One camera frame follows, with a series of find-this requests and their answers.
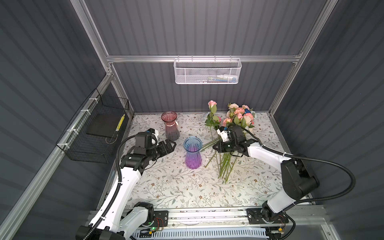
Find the blue purple glass vase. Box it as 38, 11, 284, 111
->
184, 137, 203, 170

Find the light pink rose stem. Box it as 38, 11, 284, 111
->
205, 100, 221, 150

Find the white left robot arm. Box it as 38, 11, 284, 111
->
75, 139, 177, 240

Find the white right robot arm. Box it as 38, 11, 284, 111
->
213, 125, 320, 223

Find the red glass vase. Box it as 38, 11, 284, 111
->
161, 111, 180, 142

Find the pile of artificial flowers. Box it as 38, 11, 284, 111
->
202, 103, 255, 182

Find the floral patterned table mat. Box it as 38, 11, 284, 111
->
126, 113, 282, 209

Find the yellow tool in basket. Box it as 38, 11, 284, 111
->
116, 114, 126, 132

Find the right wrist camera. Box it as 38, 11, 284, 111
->
217, 127, 231, 143

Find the right black corrugated cable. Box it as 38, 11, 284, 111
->
239, 125, 357, 206

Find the black wire side basket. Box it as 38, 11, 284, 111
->
57, 90, 130, 164

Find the white wire wall basket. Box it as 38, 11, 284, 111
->
173, 58, 242, 85

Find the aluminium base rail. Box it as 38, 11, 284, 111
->
155, 205, 330, 229

